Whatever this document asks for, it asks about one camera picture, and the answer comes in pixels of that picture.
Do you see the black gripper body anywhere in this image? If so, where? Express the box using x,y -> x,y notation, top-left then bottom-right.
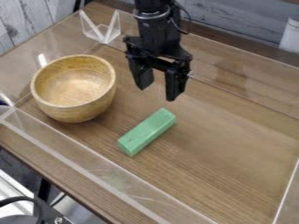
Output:
122,8 -> 192,73

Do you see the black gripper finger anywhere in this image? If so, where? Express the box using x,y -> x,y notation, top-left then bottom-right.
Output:
164,68 -> 188,102
128,59 -> 155,90

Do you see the green rectangular block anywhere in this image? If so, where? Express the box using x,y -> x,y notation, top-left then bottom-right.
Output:
116,108 -> 176,157

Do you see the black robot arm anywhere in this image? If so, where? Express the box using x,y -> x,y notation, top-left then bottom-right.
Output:
122,0 -> 192,102

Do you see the brown wooden bowl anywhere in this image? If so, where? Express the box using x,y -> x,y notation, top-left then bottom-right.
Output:
30,54 -> 117,123

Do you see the white cylindrical container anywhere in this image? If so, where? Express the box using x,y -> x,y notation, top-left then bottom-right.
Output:
279,15 -> 299,54

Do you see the black table leg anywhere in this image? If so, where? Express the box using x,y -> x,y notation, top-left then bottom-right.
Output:
37,178 -> 52,201

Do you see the clear acrylic tray wall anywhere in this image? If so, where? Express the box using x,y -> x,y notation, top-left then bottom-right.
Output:
0,16 -> 299,224

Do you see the black metal bracket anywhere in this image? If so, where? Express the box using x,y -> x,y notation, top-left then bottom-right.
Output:
33,200 -> 73,224

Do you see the black cable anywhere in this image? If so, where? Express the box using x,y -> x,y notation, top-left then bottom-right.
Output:
0,195 -> 44,224

